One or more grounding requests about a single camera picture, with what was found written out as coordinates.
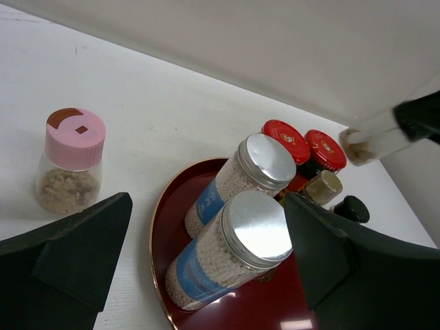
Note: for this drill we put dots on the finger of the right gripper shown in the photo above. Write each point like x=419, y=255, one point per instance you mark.
x=419, y=119

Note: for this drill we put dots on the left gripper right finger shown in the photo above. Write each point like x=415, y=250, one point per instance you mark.
x=356, y=278

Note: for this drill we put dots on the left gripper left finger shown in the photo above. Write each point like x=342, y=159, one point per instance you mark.
x=58, y=276

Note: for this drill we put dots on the black cap brown spice bottle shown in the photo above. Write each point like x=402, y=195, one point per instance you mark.
x=373, y=138

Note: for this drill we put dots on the small black lid spice jar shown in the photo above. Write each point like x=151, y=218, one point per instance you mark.
x=353, y=209

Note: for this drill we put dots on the tall yellow label bottle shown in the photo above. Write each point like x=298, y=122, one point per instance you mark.
x=321, y=189

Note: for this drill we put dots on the red lid sauce jar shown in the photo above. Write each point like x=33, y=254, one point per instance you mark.
x=290, y=138
x=325, y=154

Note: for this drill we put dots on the pink lid spice bottle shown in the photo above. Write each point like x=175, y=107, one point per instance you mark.
x=69, y=174

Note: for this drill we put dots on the silver lid spice jar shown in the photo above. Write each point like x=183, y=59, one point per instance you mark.
x=247, y=237

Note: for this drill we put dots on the silver lid blue label jar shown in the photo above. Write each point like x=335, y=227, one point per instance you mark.
x=259, y=163

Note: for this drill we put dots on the round red tray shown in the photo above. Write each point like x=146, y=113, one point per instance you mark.
x=276, y=302

